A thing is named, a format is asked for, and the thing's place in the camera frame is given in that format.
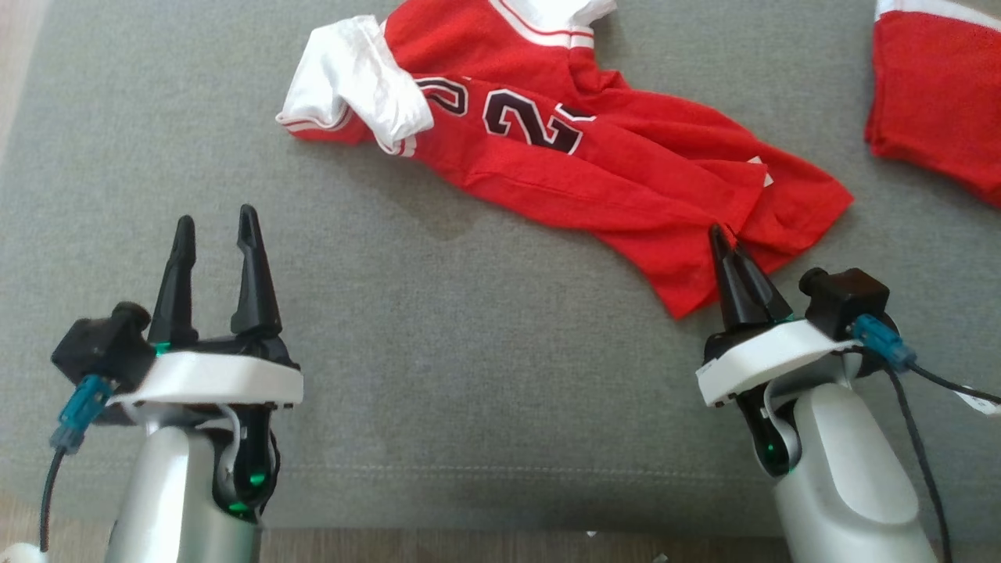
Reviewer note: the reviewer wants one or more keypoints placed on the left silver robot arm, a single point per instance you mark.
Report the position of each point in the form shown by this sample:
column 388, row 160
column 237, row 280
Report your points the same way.
column 164, row 500

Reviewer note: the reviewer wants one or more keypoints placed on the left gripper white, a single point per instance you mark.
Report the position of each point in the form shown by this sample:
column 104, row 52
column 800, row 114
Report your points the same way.
column 211, row 375

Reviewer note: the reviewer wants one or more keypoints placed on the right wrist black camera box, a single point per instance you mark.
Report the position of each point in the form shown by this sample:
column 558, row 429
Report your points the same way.
column 848, row 301

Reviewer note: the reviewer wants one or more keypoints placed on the red white basketball shorts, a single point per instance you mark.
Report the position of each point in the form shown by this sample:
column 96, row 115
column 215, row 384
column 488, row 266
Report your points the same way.
column 938, row 94

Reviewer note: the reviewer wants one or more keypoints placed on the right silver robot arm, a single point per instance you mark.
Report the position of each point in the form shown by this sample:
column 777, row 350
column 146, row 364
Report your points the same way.
column 844, row 485

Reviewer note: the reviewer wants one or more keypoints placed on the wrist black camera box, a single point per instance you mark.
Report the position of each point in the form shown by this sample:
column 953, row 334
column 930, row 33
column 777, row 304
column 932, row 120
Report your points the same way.
column 102, row 348
column 848, row 301

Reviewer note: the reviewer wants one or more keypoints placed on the red white basketball jersey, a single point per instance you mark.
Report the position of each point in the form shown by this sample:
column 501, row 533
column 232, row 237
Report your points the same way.
column 594, row 164

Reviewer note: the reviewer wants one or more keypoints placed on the grey fabric sofa seat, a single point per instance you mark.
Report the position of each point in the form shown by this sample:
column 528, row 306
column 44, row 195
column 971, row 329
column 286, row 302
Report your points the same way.
column 485, row 375

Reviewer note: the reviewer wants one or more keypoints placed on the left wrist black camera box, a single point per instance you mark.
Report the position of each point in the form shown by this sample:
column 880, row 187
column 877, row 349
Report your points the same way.
column 102, row 348

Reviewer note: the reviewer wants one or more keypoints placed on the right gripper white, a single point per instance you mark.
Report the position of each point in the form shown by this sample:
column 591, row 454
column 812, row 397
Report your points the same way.
column 766, row 356

